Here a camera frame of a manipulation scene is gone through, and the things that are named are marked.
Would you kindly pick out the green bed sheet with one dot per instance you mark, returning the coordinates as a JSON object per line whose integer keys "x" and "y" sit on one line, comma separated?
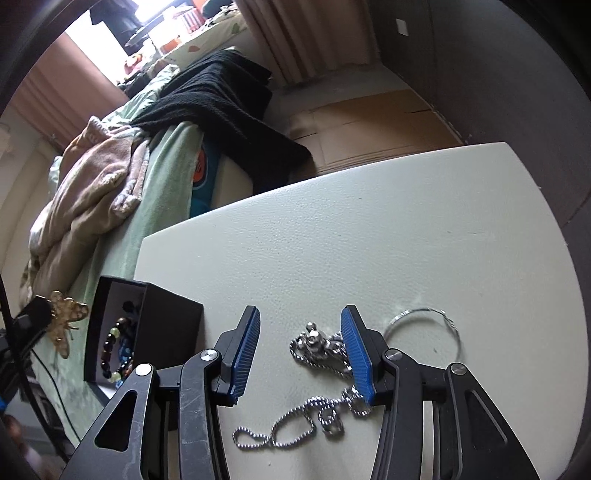
{"x": 157, "y": 194}

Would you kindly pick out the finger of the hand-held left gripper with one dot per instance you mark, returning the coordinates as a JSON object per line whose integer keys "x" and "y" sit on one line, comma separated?
{"x": 30, "y": 321}

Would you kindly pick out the narrow pink curtain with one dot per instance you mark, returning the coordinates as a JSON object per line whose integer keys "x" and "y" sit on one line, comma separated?
{"x": 60, "y": 87}

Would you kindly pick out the wide pink curtain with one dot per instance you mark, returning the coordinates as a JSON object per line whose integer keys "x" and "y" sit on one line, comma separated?
{"x": 304, "y": 37}

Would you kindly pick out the gold butterfly hair clip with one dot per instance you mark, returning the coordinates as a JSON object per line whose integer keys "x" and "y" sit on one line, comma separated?
{"x": 64, "y": 314}

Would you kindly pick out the black blanket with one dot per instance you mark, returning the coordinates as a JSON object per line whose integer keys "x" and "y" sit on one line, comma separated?
{"x": 217, "y": 101}

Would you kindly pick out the white wall socket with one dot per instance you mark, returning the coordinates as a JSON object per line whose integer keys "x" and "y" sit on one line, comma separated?
{"x": 402, "y": 26}

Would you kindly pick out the beige blanket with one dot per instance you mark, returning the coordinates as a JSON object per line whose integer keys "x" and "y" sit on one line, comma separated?
{"x": 83, "y": 194}

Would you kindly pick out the floral windowsill cloth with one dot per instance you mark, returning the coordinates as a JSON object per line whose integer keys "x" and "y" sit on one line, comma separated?
{"x": 207, "y": 41}

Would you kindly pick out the black jewelry box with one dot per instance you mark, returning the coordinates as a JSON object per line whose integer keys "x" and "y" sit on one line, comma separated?
{"x": 171, "y": 323}

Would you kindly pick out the silver bangle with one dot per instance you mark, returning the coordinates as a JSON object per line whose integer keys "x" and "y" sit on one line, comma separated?
{"x": 458, "y": 339}

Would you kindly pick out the hanging dark clothes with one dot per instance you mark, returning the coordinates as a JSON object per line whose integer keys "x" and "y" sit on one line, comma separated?
{"x": 120, "y": 18}

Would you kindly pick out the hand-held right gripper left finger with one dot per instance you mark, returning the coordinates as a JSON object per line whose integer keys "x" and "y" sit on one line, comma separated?
{"x": 244, "y": 350}

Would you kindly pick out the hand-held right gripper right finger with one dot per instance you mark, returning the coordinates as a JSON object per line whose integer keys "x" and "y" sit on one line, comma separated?
{"x": 358, "y": 355}

